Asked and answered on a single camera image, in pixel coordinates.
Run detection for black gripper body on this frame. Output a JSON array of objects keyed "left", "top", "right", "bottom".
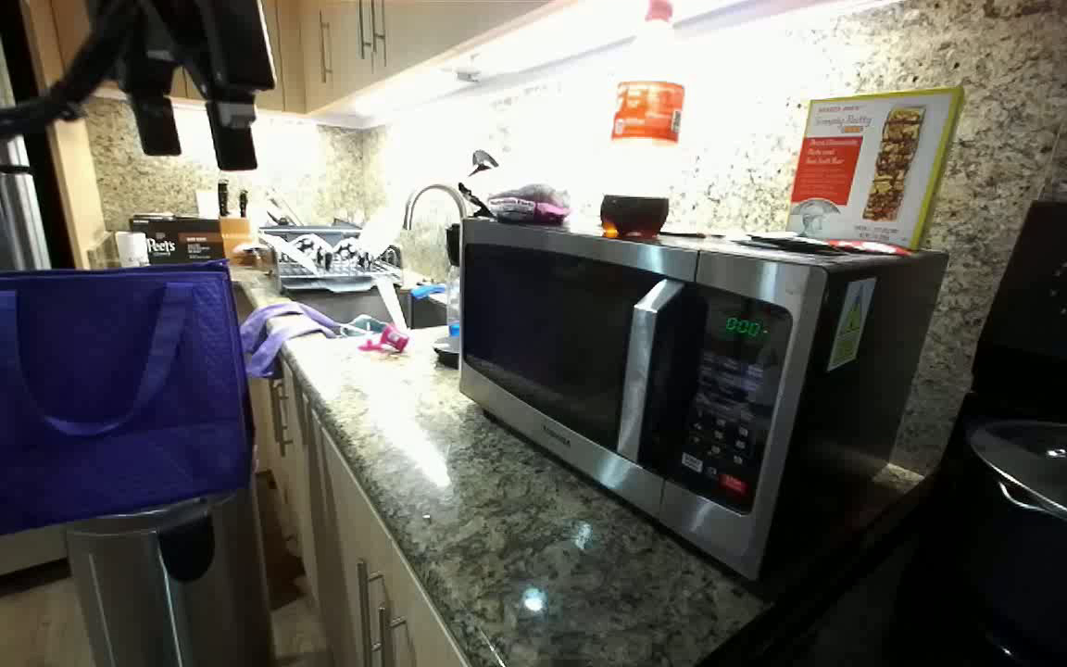
[{"left": 122, "top": 0, "right": 279, "bottom": 105}]

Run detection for coca-cola plastic bottle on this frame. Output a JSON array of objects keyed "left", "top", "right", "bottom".
[{"left": 597, "top": 0, "right": 689, "bottom": 245}]

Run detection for purple cloth bag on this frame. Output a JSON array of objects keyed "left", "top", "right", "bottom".
[{"left": 237, "top": 301, "right": 343, "bottom": 380}]

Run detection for blue fabric tote bag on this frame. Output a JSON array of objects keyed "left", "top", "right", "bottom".
[{"left": 0, "top": 259, "right": 253, "bottom": 539}]

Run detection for small blue bottle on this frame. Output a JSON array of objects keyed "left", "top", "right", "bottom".
[{"left": 442, "top": 284, "right": 466, "bottom": 351}]

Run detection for wooden knife block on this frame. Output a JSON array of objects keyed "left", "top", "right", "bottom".
[{"left": 214, "top": 180, "right": 256, "bottom": 263}]

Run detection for black cardboard box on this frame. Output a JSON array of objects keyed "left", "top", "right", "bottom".
[{"left": 127, "top": 216, "right": 226, "bottom": 267}]

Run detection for white cup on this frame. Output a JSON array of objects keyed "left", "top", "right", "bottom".
[{"left": 111, "top": 231, "right": 157, "bottom": 272}]

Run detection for grey dish rack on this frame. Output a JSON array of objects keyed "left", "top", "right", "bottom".
[{"left": 262, "top": 217, "right": 379, "bottom": 298}]

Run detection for white plastic container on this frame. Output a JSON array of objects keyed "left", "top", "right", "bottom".
[{"left": 358, "top": 195, "right": 411, "bottom": 257}]

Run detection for chrome sink faucet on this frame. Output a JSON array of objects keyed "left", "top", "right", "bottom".
[{"left": 402, "top": 180, "right": 471, "bottom": 238}]

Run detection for small pink item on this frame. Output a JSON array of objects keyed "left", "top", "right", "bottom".
[{"left": 356, "top": 324, "right": 414, "bottom": 359}]

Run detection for under-cabinet light strip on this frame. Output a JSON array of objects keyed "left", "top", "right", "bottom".
[{"left": 309, "top": 0, "right": 834, "bottom": 132}]

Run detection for stainless steel microwave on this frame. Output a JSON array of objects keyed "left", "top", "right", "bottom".
[{"left": 455, "top": 217, "right": 952, "bottom": 587}]

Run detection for light lower cabinets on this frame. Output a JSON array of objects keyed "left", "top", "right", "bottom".
[{"left": 250, "top": 362, "right": 471, "bottom": 667}]

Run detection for stainless steel trash can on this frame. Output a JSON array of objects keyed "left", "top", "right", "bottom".
[{"left": 62, "top": 484, "right": 274, "bottom": 667}]

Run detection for yellow-edged granola bar box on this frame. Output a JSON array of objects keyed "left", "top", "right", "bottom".
[{"left": 784, "top": 85, "right": 967, "bottom": 252}]

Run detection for black electric stove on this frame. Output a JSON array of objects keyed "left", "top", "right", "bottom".
[{"left": 703, "top": 201, "right": 1067, "bottom": 667}]

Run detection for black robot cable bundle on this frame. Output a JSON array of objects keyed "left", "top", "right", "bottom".
[{"left": 0, "top": 0, "right": 135, "bottom": 141}]

